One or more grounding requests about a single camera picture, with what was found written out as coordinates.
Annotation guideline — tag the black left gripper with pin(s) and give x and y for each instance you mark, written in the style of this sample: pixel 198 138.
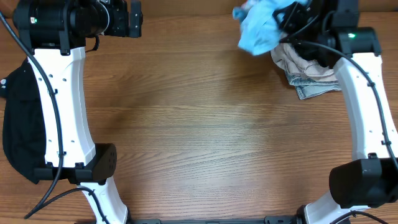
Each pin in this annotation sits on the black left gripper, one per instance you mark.
pixel 135 19

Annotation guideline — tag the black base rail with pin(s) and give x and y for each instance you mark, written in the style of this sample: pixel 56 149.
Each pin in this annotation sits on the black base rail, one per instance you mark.
pixel 214 221

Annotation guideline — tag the black shirt on left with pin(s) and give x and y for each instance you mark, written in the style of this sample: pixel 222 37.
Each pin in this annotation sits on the black shirt on left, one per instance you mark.
pixel 23 132

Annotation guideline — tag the beige folded garment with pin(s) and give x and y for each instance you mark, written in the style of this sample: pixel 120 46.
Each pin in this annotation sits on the beige folded garment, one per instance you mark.
pixel 286 58

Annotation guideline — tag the grey denim folded garment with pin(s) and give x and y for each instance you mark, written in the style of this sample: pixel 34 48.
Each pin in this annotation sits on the grey denim folded garment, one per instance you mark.
pixel 308 88

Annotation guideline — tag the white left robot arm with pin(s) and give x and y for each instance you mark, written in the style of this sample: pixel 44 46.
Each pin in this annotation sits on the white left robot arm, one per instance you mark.
pixel 53 35

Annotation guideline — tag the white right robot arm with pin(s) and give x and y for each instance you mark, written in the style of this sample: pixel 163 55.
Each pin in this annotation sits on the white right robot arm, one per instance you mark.
pixel 328 32

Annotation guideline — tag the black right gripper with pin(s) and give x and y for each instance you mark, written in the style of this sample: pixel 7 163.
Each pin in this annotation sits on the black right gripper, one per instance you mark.
pixel 286 18

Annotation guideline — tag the light blue t-shirt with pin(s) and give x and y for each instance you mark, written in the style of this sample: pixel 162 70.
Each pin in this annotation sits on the light blue t-shirt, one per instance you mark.
pixel 259 30

